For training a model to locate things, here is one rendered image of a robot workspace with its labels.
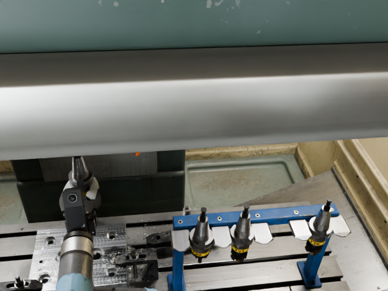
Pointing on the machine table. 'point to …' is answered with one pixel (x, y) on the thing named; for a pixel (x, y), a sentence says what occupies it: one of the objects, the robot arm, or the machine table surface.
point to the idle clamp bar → (159, 241)
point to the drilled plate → (120, 278)
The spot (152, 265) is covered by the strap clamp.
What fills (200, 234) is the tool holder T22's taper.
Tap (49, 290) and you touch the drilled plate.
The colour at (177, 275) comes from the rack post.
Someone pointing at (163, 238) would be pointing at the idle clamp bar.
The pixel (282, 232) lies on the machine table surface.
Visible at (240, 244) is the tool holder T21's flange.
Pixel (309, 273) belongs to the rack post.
